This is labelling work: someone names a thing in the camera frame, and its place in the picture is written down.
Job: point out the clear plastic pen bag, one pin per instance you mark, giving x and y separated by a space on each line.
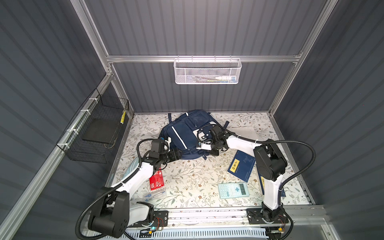
155 195

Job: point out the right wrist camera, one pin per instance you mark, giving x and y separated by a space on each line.
204 146

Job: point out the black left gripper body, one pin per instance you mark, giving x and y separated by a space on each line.
169 156

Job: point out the black wire side basket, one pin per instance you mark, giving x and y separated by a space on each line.
100 107

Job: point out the yellow tag on basket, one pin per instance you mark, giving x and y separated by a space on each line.
123 117

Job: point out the white Robinson Crusoe book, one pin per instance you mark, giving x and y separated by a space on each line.
245 132

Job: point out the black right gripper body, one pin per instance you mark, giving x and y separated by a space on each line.
215 147

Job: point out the red card pack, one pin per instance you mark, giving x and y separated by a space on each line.
156 181

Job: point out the white mesh wall basket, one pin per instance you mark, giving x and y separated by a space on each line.
202 71

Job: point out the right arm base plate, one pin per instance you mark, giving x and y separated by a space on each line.
257 216

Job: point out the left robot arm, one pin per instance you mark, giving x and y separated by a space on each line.
111 212

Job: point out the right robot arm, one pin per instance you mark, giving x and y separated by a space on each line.
270 164

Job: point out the aluminium mounting rail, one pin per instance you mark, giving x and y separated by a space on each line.
236 216

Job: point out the navy blue student backpack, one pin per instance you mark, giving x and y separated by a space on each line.
187 130

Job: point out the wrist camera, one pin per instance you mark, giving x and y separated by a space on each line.
164 145
204 146

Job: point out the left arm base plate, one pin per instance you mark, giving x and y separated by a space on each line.
158 218

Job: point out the white slotted cable duct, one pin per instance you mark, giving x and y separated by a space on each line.
203 234

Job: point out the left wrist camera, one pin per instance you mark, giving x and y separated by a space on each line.
164 145

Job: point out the white marker in basket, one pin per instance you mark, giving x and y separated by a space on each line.
231 79

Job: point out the blue notebook with yellow label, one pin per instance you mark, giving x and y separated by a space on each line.
242 166

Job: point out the light blue pouch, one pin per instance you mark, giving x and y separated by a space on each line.
131 168

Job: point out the light green calculator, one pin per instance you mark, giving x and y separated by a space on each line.
233 190

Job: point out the black pad in basket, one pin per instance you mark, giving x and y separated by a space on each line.
101 131

